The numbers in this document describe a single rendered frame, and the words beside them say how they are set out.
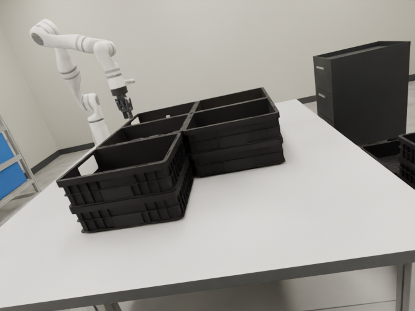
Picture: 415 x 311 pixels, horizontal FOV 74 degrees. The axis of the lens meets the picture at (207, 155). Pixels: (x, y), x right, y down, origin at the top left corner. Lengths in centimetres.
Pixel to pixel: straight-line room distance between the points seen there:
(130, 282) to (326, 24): 439
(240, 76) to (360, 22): 185
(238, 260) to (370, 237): 34
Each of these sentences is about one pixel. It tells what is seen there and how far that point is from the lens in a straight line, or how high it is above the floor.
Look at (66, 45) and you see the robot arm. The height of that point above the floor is 137.
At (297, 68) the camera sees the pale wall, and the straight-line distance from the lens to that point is 465.
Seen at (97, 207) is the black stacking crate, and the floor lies 81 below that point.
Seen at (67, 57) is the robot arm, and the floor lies 133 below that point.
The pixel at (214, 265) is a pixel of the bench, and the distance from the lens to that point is 78.
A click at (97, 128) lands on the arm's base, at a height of 93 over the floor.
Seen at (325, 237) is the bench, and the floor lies 70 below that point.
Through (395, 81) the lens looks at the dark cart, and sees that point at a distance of 276.
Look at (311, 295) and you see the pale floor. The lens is 160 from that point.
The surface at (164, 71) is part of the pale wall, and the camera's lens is 457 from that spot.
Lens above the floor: 124
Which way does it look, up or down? 22 degrees down
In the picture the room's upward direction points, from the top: 14 degrees counter-clockwise
